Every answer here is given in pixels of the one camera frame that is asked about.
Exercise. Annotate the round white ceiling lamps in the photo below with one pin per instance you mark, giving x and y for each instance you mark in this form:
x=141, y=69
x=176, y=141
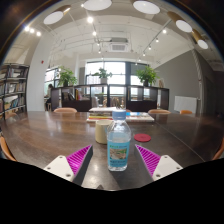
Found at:
x=146, y=6

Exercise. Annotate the flat round red coaster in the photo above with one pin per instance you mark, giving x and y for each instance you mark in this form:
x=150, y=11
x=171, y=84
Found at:
x=142, y=137

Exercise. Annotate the stack of books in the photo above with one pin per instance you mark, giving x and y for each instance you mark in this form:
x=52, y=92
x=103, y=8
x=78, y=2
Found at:
x=100, y=114

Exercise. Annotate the cream ceramic mug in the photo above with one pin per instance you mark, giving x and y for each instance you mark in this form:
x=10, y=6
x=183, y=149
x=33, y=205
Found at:
x=101, y=132

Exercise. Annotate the person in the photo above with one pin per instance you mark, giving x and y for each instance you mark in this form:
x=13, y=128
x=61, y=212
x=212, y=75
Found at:
x=49, y=95

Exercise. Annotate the low dark shelf unit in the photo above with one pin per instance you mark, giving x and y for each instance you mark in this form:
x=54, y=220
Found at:
x=81, y=105

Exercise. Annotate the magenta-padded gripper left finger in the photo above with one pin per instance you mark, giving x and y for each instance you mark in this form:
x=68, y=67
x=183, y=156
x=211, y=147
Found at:
x=58, y=166

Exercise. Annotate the ceiling air conditioner unit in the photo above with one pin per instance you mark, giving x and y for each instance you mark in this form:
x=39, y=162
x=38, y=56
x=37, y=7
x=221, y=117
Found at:
x=118, y=46

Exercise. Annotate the white wall panel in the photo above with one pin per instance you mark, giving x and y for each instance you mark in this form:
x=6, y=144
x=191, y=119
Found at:
x=185, y=104

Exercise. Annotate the clear blue-capped water bottle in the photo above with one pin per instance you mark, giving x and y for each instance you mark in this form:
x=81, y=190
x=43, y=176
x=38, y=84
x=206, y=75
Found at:
x=118, y=146

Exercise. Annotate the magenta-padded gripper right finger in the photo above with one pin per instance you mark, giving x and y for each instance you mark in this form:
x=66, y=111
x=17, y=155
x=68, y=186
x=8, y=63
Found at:
x=165, y=166

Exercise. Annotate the small ceiling spotlights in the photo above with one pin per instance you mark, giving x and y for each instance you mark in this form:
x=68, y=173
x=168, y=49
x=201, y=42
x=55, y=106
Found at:
x=90, y=19

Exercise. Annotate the orange chairs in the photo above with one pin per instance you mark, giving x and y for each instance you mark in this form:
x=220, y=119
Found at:
x=65, y=110

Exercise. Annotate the potted green plants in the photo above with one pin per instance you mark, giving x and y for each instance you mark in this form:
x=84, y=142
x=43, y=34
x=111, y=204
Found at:
x=146, y=75

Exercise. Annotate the tall dark bookshelf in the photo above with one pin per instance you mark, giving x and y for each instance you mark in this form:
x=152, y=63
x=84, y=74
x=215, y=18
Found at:
x=15, y=90

